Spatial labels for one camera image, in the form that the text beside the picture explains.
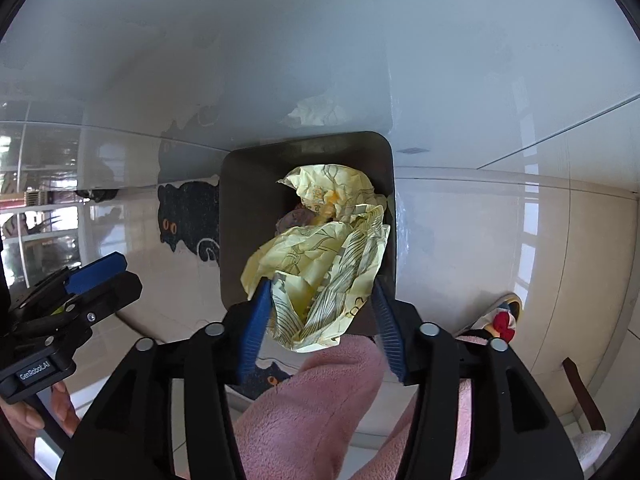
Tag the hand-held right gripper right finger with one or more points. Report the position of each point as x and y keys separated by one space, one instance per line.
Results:
x=389 y=332

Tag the large yellow paper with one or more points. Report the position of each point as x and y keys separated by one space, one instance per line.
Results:
x=320 y=270

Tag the person's left pink trouser leg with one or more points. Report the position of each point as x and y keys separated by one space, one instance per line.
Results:
x=310 y=410

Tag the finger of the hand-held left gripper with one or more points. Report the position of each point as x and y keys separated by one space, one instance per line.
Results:
x=107 y=294
x=95 y=267

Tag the person's pink trouser leg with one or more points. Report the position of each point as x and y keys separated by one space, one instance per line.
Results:
x=470 y=339
x=310 y=410

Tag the black cat floor mat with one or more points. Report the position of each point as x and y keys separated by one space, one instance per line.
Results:
x=187 y=210

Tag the person's left hand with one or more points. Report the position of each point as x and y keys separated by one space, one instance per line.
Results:
x=22 y=417

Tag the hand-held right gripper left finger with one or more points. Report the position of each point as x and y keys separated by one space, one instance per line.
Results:
x=255 y=330

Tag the brown wooden stool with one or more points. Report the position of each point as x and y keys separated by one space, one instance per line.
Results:
x=582 y=395

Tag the dark square trash bin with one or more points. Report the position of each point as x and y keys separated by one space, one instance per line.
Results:
x=250 y=200

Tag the right slipper with red bow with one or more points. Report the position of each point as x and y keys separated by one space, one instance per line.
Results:
x=502 y=320

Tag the small yellow paper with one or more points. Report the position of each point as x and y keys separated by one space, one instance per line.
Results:
x=330 y=190

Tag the white base cabinet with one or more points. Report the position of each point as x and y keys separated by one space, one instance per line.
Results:
x=300 y=35

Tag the person's right pink trouser leg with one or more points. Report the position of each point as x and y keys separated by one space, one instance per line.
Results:
x=470 y=339

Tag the white fluffy cloth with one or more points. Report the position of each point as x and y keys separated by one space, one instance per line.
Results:
x=590 y=447

